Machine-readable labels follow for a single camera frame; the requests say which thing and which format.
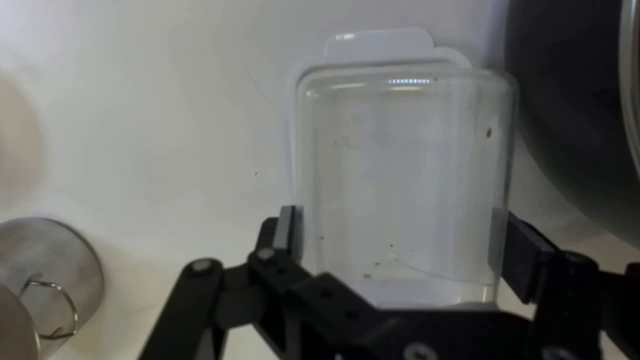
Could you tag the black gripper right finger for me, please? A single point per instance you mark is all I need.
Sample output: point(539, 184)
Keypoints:
point(575, 301)

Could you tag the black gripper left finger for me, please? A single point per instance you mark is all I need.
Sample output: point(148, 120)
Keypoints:
point(299, 317)

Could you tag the clear rectangular plastic container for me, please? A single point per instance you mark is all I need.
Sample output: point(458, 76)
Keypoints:
point(402, 178)

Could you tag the lidded small steel pot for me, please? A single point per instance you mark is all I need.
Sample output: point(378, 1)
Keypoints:
point(34, 325)

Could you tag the black frying pan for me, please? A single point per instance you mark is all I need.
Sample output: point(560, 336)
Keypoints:
point(564, 58)

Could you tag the open small steel pot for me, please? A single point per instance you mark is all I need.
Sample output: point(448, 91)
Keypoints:
point(55, 272)

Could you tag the white rectangular plastic lid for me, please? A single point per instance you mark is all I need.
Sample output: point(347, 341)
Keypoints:
point(391, 47)

